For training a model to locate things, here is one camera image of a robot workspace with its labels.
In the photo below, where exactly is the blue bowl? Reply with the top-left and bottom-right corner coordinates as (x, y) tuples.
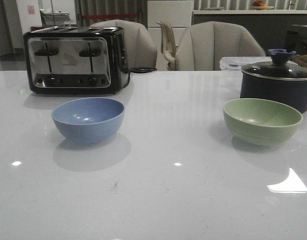
(51, 97), (125, 144)

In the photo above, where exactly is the green bowl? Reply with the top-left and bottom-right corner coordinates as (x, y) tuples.
(223, 98), (303, 147)

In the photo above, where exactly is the left beige upholstered chair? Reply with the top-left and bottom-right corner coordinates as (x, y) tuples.
(90, 19), (158, 69)

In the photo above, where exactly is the beige upholstered chair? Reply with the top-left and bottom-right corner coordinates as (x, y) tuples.
(175, 21), (266, 71)
(90, 19), (158, 69)

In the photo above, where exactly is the beige office chair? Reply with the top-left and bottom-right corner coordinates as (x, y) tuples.
(155, 21), (177, 71)

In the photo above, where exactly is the right beige upholstered chair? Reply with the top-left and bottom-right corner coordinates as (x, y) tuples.
(175, 21), (266, 71)

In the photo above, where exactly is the clear plastic container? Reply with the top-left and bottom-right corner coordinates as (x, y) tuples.
(219, 56), (272, 71)

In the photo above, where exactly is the black and chrome toaster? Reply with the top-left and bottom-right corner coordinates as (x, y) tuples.
(23, 26), (129, 95)

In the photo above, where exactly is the white cabinet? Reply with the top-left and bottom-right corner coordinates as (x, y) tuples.
(147, 0), (194, 71)

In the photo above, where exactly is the dark blue cooking pot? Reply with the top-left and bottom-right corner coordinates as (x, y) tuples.
(240, 73), (307, 113)

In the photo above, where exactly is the glass pot lid blue knob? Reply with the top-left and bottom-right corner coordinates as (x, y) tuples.
(241, 48), (307, 81)

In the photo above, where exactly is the metal cart in background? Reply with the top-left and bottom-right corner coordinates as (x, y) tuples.
(39, 9), (70, 26)

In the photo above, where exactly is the fruit plate on counter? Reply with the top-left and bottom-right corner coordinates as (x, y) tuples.
(252, 0), (274, 11)

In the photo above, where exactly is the black toaster power cord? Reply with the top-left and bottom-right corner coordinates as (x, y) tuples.
(122, 66), (158, 89)

